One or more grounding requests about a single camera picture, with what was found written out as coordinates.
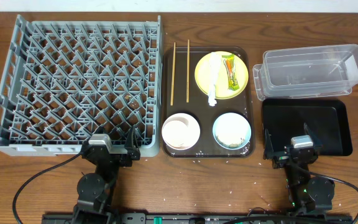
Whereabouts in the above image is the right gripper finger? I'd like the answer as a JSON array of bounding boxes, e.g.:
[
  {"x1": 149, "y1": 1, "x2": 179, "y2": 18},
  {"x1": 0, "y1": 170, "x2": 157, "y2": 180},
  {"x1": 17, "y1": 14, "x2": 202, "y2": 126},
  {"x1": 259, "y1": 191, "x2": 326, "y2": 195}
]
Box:
[
  {"x1": 303, "y1": 123, "x2": 322, "y2": 146},
  {"x1": 263, "y1": 129, "x2": 274, "y2": 160}
]

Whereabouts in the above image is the black rectangular tray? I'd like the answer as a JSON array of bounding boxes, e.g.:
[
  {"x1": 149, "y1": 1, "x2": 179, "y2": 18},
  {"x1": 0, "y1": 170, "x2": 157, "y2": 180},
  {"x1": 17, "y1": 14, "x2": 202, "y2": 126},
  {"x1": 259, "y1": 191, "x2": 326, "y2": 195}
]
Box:
[{"x1": 262, "y1": 98, "x2": 353, "y2": 156}]

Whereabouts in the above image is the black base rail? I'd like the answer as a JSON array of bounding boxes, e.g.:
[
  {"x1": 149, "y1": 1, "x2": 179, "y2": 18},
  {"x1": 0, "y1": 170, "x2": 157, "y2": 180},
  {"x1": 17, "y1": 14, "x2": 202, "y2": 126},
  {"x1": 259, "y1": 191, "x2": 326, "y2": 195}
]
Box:
[{"x1": 41, "y1": 212, "x2": 354, "y2": 224}]

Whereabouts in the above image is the dark brown serving tray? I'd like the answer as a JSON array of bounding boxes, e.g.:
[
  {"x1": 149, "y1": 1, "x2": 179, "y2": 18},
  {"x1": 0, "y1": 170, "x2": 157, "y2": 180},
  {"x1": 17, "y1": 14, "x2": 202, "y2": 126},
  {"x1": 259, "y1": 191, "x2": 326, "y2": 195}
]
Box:
[{"x1": 161, "y1": 46, "x2": 255, "y2": 159}]

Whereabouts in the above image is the grey plastic dishwasher rack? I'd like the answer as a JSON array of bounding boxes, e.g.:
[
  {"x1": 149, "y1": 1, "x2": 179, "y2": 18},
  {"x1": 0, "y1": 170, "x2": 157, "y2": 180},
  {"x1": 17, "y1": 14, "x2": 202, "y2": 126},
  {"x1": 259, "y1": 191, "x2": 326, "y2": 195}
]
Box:
[{"x1": 0, "y1": 16, "x2": 163, "y2": 157}]

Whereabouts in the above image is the green orange snack wrapper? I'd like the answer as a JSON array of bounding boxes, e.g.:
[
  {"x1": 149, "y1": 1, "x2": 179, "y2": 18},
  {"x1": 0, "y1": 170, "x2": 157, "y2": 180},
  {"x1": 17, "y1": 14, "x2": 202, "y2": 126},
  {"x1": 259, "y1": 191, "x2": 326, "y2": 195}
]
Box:
[{"x1": 222, "y1": 54, "x2": 239, "y2": 91}]

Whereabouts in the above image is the white napkin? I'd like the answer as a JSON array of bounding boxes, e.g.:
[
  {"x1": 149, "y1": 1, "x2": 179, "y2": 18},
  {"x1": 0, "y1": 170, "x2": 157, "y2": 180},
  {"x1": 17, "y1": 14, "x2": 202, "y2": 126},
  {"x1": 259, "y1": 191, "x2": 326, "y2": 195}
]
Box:
[{"x1": 208, "y1": 52, "x2": 221, "y2": 106}]

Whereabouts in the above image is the white pink bowl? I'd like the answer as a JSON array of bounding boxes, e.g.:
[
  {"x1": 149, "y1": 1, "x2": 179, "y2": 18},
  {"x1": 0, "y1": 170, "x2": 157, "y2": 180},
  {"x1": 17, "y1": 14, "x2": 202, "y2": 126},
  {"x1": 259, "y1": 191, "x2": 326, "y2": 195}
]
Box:
[{"x1": 162, "y1": 113, "x2": 201, "y2": 151}]

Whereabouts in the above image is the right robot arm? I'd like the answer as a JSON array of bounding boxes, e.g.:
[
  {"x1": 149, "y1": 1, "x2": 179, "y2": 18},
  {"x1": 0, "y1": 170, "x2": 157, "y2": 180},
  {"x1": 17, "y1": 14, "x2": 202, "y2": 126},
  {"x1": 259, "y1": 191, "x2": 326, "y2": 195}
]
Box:
[{"x1": 264, "y1": 124, "x2": 335, "y2": 215}]

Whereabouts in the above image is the yellow round plate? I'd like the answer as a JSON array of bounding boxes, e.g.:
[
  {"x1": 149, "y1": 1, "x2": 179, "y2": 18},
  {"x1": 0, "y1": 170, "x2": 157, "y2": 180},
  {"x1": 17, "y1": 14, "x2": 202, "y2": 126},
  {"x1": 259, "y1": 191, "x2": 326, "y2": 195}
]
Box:
[{"x1": 195, "y1": 51, "x2": 249, "y2": 100}]

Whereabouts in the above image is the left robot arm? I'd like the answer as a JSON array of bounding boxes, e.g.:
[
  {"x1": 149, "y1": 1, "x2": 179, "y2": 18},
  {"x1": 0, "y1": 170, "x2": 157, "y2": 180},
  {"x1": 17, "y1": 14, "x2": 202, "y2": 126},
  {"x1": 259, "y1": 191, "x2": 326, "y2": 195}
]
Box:
[{"x1": 71, "y1": 127, "x2": 140, "y2": 224}]

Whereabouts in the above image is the clear plastic bin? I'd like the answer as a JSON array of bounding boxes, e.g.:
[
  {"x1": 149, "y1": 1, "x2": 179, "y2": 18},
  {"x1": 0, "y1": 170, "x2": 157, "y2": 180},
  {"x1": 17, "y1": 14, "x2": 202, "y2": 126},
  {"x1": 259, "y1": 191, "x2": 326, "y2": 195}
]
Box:
[{"x1": 252, "y1": 44, "x2": 358, "y2": 101}]

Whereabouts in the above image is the light blue bowl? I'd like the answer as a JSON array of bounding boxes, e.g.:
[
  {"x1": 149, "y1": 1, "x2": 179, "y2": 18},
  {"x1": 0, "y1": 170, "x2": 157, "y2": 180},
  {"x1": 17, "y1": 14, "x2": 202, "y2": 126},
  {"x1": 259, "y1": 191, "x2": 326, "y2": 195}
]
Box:
[{"x1": 212, "y1": 113, "x2": 252, "y2": 151}]

